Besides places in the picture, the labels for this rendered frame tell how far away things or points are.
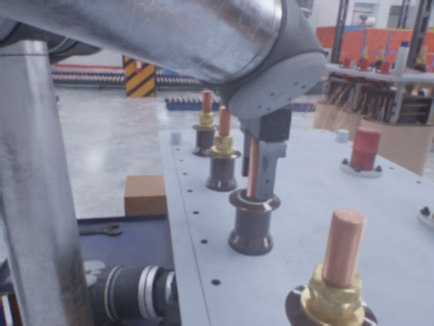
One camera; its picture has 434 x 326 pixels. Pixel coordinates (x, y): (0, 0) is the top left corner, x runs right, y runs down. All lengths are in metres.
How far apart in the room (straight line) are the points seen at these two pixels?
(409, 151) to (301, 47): 2.93
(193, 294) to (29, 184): 0.28
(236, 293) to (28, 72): 0.42
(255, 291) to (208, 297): 0.07
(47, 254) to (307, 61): 0.43
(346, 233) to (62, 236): 0.39
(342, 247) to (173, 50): 0.24
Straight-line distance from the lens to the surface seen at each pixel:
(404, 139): 3.14
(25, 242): 0.55
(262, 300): 0.54
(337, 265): 0.36
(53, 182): 0.52
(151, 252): 1.48
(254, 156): 0.57
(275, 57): 0.29
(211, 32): 0.21
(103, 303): 0.76
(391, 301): 0.61
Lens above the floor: 1.72
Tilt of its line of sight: 20 degrees down
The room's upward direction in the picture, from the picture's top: 3 degrees clockwise
